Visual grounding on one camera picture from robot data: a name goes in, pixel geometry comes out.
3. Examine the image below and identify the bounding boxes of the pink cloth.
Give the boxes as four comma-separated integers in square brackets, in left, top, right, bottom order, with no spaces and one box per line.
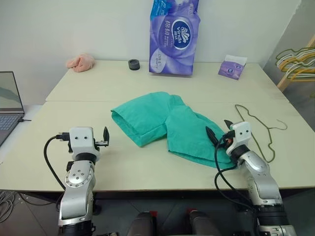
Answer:
[65,53,96,73]

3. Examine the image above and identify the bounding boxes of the olive wire hanger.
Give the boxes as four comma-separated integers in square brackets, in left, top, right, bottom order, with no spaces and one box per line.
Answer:
[234,104,288,163]

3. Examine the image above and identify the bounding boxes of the dark rounded shape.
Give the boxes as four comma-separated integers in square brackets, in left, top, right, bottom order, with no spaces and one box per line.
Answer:
[187,208,221,236]
[126,210,158,236]

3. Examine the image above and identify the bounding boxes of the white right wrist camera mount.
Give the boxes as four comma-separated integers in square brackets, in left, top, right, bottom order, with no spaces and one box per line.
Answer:
[225,121,252,155]

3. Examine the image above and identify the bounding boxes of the green wire hanger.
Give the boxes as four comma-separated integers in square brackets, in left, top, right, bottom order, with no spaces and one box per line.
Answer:
[275,46,315,67]

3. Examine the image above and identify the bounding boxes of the grey cable bundle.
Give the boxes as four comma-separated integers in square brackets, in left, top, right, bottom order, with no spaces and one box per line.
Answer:
[0,190,20,222]

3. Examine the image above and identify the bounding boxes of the grey laptop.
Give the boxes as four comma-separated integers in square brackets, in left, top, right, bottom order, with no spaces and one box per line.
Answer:
[0,71,26,147]

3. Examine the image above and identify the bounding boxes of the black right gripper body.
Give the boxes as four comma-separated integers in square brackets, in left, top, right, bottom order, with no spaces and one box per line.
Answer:
[220,131,235,149]

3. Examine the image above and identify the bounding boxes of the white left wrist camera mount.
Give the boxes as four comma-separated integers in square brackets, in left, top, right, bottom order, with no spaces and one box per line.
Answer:
[68,126,100,159]

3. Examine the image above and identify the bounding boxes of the black round tape roll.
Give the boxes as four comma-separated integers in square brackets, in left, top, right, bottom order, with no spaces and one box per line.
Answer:
[127,59,141,72]

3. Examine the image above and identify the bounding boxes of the green shorts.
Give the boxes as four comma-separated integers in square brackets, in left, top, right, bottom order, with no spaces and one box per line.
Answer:
[110,91,237,170]

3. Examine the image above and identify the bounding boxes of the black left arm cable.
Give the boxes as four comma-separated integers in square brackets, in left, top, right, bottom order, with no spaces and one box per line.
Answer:
[43,132,71,191]

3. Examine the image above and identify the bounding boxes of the small purple tissue pack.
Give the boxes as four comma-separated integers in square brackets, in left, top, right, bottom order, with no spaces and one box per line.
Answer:
[218,54,248,81]

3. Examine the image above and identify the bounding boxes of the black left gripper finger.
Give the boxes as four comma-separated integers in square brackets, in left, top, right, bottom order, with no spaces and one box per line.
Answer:
[103,126,110,148]

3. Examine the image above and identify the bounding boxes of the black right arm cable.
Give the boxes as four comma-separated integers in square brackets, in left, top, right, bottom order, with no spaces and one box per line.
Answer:
[213,134,257,212]

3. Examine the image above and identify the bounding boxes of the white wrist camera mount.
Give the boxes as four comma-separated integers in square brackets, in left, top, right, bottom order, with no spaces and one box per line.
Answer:
[225,121,252,155]
[68,126,100,159]

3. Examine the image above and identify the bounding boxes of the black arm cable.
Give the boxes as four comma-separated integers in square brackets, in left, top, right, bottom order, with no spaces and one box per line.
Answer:
[43,132,71,191]
[213,134,257,212]

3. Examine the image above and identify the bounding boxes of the large purple tissue pack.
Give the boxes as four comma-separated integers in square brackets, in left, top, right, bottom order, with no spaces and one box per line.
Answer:
[148,0,201,78]

